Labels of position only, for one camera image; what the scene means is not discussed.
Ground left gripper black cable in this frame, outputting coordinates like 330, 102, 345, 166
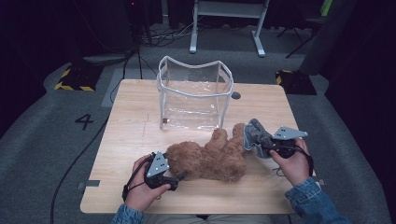
121, 154, 151, 203

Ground grey flat stand base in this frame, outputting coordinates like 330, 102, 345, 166
82, 46, 138, 67

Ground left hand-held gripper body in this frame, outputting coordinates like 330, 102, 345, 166
144, 150, 180, 191

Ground grey padded column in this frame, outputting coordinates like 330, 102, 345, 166
298, 0, 358, 77

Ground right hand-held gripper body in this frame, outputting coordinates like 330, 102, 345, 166
263, 125, 309, 159

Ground brown teddy bear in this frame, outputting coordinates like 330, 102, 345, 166
165, 122, 249, 184

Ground thin black floor cable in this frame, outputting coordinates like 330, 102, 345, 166
108, 54, 157, 105

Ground person's right hand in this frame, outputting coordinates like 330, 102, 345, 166
269, 137, 313, 188

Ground black yellow striped floor base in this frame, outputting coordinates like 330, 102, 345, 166
54, 63, 105, 92
275, 69, 318, 96

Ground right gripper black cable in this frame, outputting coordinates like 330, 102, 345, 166
272, 145, 316, 179

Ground green object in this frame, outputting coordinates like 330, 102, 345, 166
320, 0, 334, 18

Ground black tripod legs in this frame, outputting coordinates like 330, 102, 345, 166
276, 26, 316, 60

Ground tangle of floor cables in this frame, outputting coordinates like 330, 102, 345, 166
136, 17, 200, 49

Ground person's left hand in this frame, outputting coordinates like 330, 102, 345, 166
123, 154, 172, 213

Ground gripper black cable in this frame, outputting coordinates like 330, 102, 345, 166
121, 154, 151, 203
272, 145, 316, 179

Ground grey knitted cloth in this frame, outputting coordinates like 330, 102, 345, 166
242, 118, 282, 161

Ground person's beige trouser legs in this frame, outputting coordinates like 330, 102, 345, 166
143, 214, 274, 224

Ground white desk frame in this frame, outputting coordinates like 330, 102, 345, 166
189, 0, 271, 58

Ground clear plastic bag white trim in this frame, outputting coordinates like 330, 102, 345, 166
157, 55, 235, 131

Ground long black floor cable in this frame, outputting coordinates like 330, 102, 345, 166
49, 116, 110, 224

